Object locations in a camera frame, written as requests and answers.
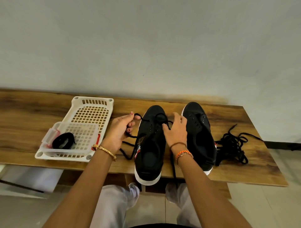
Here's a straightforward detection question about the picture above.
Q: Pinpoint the person's right hand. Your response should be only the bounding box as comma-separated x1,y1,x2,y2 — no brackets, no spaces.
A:
162,112,189,150

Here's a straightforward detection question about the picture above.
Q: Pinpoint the person's left hand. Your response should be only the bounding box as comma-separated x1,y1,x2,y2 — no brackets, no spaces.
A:
100,112,137,155

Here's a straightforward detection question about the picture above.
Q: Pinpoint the black band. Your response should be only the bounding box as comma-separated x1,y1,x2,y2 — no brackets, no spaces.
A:
119,111,179,189
51,132,77,150

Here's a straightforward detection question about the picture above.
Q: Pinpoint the black sneaker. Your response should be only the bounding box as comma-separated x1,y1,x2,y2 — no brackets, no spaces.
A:
133,104,169,187
181,101,218,177

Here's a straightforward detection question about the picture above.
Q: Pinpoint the black shoelace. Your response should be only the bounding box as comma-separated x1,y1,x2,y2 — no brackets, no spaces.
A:
214,134,249,167
214,123,265,167

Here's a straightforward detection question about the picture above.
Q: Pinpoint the person's left forearm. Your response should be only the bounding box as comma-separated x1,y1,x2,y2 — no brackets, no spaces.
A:
42,147,116,228

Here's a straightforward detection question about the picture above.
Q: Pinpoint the person's right forearm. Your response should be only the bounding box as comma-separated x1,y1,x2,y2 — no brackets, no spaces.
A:
171,145,253,228

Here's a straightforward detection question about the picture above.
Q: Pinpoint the person's black shirt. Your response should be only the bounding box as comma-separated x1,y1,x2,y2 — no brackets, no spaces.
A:
129,222,196,228

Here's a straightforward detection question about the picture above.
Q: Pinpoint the white plastic lattice basket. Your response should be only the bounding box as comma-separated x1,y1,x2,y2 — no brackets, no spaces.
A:
34,95,115,163

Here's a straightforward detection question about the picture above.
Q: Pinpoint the white box under table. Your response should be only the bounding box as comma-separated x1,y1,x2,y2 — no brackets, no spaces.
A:
0,164,65,199

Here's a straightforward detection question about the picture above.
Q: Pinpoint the gold bracelet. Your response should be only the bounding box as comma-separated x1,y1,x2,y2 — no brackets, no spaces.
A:
91,143,118,163

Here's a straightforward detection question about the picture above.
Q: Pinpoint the orange braided bracelet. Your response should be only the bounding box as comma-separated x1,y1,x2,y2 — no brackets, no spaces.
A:
174,149,195,166

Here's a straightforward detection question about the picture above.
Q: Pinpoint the clear container with red handles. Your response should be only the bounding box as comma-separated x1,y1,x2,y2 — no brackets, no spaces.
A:
40,121,102,158

